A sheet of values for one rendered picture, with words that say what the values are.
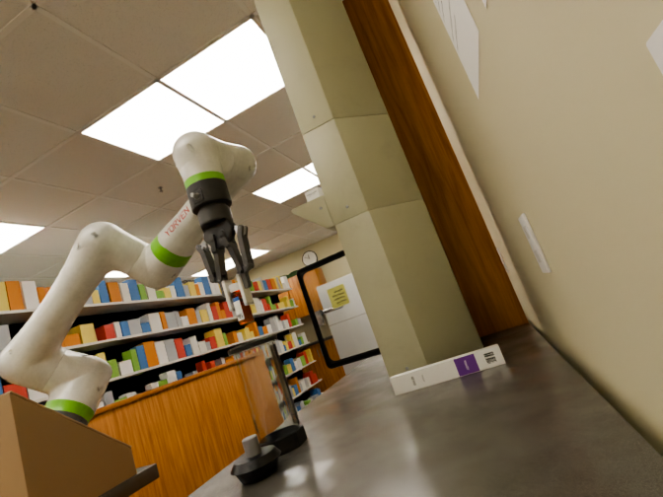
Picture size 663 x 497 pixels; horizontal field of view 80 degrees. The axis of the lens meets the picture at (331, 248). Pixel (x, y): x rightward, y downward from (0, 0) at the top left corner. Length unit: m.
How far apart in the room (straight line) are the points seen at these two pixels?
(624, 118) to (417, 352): 0.88
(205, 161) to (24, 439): 0.74
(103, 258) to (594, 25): 1.18
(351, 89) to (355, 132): 0.16
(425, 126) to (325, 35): 0.47
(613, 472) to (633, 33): 0.36
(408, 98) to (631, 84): 1.34
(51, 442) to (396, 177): 1.11
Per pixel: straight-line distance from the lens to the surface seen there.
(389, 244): 1.12
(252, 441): 0.78
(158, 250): 1.23
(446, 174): 1.49
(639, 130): 0.30
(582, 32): 0.32
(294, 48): 1.38
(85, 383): 1.41
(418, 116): 1.56
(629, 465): 0.48
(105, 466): 1.30
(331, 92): 1.29
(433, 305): 1.15
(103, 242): 1.25
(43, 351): 1.40
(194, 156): 0.96
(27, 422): 1.20
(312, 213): 1.18
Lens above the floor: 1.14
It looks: 10 degrees up
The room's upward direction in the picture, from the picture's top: 20 degrees counter-clockwise
